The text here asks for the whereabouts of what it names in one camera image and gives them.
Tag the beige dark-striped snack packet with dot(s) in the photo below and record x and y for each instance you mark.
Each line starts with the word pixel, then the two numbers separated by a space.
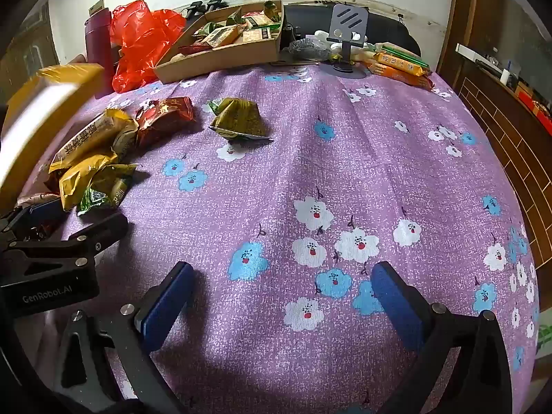
pixel 224 36

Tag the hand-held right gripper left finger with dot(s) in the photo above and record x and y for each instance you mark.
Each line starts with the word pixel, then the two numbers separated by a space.
pixel 166 310

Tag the maroon thermos bottle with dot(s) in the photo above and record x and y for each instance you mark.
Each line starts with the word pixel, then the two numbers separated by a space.
pixel 98 43

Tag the small red snack packet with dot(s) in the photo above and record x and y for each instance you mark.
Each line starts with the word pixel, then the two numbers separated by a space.
pixel 189 49

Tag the long yellow snack packet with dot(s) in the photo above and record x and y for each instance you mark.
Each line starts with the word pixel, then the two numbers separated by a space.
pixel 84 138

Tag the purple floral tablecloth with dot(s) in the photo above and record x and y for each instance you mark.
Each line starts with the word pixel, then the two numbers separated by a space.
pixel 302 159

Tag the green red snack packet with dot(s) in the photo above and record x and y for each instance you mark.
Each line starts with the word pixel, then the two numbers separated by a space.
pixel 206 29

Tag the red plastic bag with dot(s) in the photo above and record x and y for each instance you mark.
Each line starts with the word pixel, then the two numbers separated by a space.
pixel 138 39

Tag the grey phone stand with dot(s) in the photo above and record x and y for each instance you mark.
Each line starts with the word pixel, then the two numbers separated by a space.
pixel 347 30

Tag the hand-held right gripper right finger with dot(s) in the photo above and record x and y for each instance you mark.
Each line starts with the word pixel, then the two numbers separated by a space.
pixel 396 306

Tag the dark red snack packet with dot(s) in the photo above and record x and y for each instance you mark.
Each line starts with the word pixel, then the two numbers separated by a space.
pixel 164 114

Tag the orange biscuit packet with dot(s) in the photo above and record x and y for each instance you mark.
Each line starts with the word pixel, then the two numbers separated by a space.
pixel 399 64
pixel 401 78

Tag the narrow cracker packet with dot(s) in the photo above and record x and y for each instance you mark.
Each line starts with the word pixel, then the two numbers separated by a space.
pixel 258 19

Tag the wooden wall cabinet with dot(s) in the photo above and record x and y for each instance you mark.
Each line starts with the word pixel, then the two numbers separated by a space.
pixel 487 108

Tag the yellow cardboard box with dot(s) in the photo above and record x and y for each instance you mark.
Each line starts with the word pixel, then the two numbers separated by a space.
pixel 26 108

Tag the long white box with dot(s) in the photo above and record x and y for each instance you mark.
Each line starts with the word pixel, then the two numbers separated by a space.
pixel 474 54

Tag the short yellow snack packet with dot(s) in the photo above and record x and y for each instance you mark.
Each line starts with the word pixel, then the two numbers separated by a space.
pixel 84 177

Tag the brown cardboard tray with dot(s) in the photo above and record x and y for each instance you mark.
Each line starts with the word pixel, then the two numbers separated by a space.
pixel 224 58

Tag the row of red boxes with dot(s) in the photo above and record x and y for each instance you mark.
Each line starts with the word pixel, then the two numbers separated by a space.
pixel 537 103

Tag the green striped biscuit packet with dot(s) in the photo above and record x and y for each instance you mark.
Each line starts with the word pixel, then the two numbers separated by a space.
pixel 403 51

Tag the small green triangular packet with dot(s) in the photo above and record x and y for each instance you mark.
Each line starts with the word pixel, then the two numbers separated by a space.
pixel 235 18

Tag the white cotton gloves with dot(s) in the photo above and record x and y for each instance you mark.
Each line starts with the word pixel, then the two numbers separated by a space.
pixel 321 36

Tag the large cracker packet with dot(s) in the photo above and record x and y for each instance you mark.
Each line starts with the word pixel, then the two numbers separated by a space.
pixel 258 34

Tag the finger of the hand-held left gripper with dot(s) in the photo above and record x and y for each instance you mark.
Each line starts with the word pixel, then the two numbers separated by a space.
pixel 101 230
pixel 41 211

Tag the black plastic device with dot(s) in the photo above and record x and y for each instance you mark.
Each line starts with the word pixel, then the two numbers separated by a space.
pixel 202 6

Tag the green pea snack packet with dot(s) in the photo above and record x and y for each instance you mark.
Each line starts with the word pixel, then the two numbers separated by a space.
pixel 105 189

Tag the olive green triangular snack packet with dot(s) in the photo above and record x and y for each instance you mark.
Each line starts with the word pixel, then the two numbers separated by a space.
pixel 237 118

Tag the green gold triangular packet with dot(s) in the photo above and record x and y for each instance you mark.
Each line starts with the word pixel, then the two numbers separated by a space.
pixel 271 8

